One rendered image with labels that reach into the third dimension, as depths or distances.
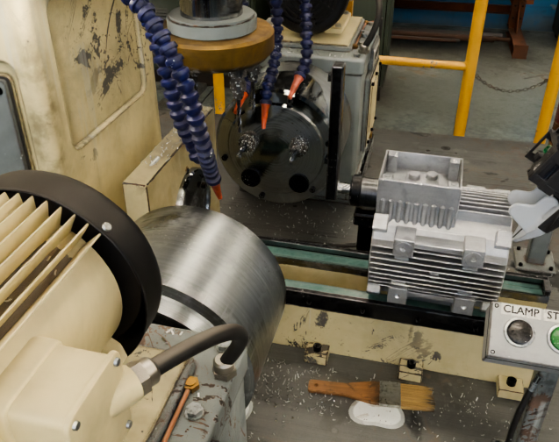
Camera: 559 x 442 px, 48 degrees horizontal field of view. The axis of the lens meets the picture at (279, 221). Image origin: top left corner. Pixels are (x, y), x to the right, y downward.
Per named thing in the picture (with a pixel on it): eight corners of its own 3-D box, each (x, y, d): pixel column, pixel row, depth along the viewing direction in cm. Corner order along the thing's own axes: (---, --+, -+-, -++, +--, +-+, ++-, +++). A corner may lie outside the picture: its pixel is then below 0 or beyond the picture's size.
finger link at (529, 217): (487, 222, 91) (533, 177, 86) (519, 244, 92) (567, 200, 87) (487, 233, 89) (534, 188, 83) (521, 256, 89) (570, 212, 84)
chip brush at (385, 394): (306, 399, 102) (306, 395, 102) (310, 375, 107) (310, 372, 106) (435, 413, 100) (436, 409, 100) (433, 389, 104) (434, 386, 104)
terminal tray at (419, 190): (374, 220, 97) (377, 180, 93) (383, 187, 105) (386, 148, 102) (454, 231, 94) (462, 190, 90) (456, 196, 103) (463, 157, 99)
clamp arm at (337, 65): (321, 199, 117) (327, 66, 103) (325, 191, 120) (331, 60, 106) (340, 202, 117) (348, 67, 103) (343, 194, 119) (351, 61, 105)
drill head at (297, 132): (204, 217, 127) (196, 99, 113) (260, 132, 160) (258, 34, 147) (327, 234, 122) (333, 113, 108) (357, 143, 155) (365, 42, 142)
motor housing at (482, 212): (362, 314, 102) (372, 214, 91) (378, 248, 117) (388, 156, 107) (491, 336, 97) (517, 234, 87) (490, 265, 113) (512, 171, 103)
